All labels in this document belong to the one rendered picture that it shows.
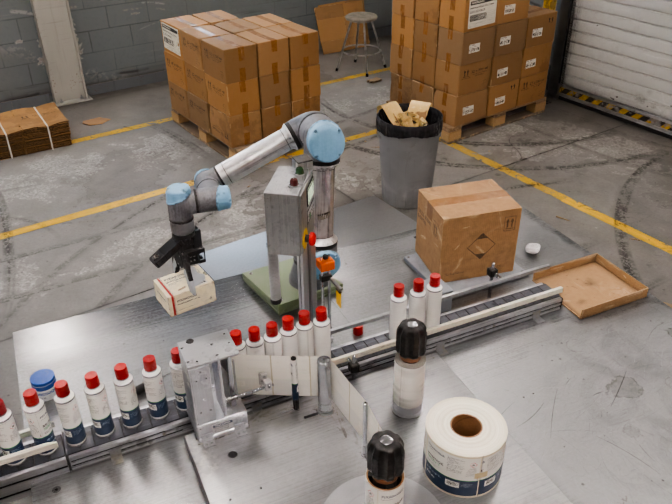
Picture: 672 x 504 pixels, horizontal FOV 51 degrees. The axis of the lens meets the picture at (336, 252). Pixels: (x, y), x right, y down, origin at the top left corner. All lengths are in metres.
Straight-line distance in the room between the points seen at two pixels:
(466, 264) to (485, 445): 0.97
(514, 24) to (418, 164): 1.77
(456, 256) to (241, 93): 3.14
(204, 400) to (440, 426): 0.61
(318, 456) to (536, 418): 0.65
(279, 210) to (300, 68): 3.78
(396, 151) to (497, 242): 2.14
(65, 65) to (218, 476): 5.72
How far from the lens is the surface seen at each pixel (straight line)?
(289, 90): 5.58
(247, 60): 5.32
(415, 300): 2.19
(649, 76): 6.46
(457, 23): 5.61
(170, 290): 2.30
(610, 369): 2.37
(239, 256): 2.79
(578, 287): 2.70
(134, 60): 7.45
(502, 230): 2.57
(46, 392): 2.28
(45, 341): 2.54
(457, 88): 5.72
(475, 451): 1.76
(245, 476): 1.89
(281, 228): 1.87
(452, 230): 2.48
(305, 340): 2.07
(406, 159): 4.64
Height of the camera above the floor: 2.31
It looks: 32 degrees down
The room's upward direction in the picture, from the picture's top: 1 degrees counter-clockwise
